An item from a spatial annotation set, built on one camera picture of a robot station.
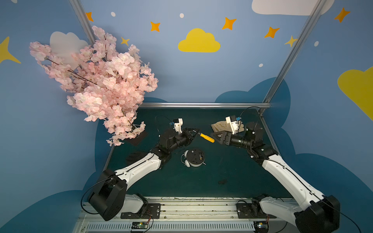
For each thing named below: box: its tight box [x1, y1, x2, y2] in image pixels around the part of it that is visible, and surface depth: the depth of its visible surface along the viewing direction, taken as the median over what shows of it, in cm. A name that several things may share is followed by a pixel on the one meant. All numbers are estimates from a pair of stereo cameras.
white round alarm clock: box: [180, 149, 207, 168], surface depth 92 cm
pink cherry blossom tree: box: [29, 25, 159, 146], surface depth 65 cm
